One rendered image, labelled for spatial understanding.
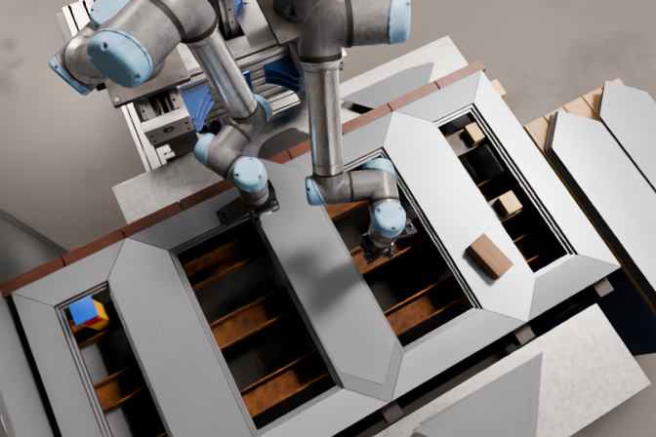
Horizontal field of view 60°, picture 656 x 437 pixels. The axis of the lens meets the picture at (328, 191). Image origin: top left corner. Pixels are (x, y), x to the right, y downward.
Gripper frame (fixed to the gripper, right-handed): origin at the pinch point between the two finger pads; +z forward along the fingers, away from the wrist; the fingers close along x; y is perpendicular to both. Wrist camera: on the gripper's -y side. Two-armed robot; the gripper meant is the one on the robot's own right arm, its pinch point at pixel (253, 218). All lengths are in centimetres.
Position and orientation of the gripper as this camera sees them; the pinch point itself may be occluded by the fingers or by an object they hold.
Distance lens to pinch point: 168.0
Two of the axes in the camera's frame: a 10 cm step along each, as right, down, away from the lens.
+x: -4.7, -8.4, 2.8
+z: -0.4, 3.4, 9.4
